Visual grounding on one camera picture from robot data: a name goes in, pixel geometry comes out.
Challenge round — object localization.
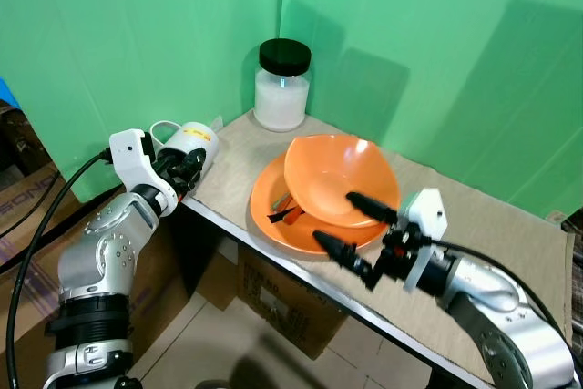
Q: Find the blue object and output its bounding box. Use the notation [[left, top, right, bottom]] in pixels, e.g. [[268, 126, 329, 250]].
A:
[[0, 77, 22, 110]]

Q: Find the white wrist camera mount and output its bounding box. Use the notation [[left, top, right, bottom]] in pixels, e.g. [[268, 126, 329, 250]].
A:
[[399, 188, 450, 295], [108, 129, 179, 218]]

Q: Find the glass jar with black lid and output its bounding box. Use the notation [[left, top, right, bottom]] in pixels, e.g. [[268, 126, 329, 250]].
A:
[[252, 38, 312, 133]]

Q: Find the large cardboard box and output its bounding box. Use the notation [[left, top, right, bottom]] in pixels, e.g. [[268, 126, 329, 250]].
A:
[[121, 211, 240, 335]]

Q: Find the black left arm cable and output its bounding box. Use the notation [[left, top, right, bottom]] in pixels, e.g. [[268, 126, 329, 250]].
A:
[[5, 149, 116, 389]]

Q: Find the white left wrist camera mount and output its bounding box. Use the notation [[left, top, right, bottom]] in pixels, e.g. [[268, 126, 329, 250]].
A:
[[108, 129, 179, 218]]

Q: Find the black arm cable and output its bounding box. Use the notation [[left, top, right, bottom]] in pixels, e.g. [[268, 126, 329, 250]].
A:
[[421, 238, 583, 389], [5, 149, 116, 389]]

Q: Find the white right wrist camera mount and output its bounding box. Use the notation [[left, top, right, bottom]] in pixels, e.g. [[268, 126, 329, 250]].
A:
[[399, 188, 450, 295]]

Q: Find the green backdrop panel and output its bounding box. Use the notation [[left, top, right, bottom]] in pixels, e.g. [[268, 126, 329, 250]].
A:
[[277, 0, 583, 223], [0, 0, 289, 205]]

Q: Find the printed cardboard box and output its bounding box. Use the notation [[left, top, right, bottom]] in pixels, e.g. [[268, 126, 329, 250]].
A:
[[0, 159, 70, 271]]

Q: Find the orange and black utensil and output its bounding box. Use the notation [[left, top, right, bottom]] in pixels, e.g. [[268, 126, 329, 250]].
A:
[[267, 192, 302, 225]]

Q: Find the small cardboard box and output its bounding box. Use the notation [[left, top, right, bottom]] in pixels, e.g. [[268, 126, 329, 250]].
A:
[[234, 243, 350, 361]]

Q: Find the white mug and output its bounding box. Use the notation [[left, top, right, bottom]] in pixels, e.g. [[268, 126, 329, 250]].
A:
[[149, 120, 220, 177]]

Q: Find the orange bowl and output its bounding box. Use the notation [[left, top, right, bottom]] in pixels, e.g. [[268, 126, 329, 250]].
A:
[[283, 134, 401, 231]]

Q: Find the beige table cover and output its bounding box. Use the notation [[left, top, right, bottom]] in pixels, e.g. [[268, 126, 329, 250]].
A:
[[180, 110, 578, 389]]

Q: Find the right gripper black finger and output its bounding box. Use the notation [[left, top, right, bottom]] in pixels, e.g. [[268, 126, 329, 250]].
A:
[[345, 191, 401, 225], [312, 231, 377, 292]]

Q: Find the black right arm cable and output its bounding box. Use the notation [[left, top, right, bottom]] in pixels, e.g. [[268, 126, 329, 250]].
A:
[[421, 238, 583, 389]]

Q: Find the orange plate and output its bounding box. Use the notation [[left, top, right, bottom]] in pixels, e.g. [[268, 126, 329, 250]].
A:
[[249, 152, 394, 259]]

